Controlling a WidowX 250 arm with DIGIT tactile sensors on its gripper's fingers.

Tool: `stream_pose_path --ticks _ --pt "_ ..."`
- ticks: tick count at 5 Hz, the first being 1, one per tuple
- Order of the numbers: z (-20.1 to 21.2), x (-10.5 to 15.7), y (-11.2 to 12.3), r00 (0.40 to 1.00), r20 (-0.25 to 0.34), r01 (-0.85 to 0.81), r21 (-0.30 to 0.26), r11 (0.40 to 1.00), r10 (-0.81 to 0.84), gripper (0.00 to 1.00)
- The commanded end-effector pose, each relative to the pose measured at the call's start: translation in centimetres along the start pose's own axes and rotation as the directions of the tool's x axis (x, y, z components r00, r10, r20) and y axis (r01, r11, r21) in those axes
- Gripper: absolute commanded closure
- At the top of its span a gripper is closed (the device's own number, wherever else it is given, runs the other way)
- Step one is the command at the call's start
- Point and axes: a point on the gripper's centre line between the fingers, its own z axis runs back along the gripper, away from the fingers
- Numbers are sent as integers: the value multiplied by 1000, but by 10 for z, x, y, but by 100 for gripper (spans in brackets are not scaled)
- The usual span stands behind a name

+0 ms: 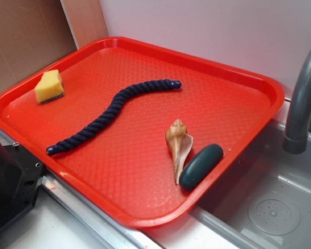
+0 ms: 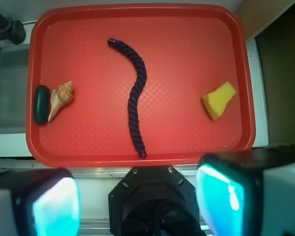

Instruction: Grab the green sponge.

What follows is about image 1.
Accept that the yellow sponge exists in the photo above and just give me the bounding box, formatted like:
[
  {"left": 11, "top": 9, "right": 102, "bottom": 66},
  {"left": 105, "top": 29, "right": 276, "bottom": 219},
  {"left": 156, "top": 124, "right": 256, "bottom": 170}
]
[{"left": 34, "top": 70, "right": 64, "bottom": 104}]

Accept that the red plastic tray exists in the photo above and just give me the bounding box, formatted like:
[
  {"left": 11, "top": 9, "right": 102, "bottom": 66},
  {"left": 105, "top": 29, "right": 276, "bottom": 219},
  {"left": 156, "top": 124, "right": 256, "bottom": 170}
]
[{"left": 0, "top": 37, "right": 285, "bottom": 228}]

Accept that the brown cardboard panel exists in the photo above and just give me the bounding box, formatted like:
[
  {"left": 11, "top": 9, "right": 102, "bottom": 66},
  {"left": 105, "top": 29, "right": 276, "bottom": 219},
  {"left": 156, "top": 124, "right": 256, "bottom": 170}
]
[{"left": 0, "top": 1, "right": 76, "bottom": 94}]

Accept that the grey faucet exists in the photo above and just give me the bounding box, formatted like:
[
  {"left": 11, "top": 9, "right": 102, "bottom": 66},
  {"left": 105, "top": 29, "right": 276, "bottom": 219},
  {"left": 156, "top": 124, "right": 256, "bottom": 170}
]
[{"left": 282, "top": 50, "right": 311, "bottom": 154}]

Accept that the dark green oval sponge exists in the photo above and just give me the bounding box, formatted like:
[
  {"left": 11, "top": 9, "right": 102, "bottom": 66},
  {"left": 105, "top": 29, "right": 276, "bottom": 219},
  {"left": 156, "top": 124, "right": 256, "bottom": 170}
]
[{"left": 179, "top": 144, "right": 223, "bottom": 191}]

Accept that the beige conch seashell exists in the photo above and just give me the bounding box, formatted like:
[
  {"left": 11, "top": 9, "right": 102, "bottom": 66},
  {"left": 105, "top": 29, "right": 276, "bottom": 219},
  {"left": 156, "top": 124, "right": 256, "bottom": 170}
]
[{"left": 165, "top": 119, "right": 193, "bottom": 185}]

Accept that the dark blue rope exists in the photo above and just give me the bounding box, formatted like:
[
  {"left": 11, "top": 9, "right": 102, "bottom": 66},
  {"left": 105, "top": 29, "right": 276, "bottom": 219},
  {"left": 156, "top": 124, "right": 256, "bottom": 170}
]
[{"left": 46, "top": 79, "right": 182, "bottom": 157}]

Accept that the grey plastic sink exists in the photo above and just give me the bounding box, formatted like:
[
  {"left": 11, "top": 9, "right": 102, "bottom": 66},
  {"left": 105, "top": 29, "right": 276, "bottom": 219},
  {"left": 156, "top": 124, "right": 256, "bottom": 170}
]
[{"left": 147, "top": 121, "right": 311, "bottom": 248}]

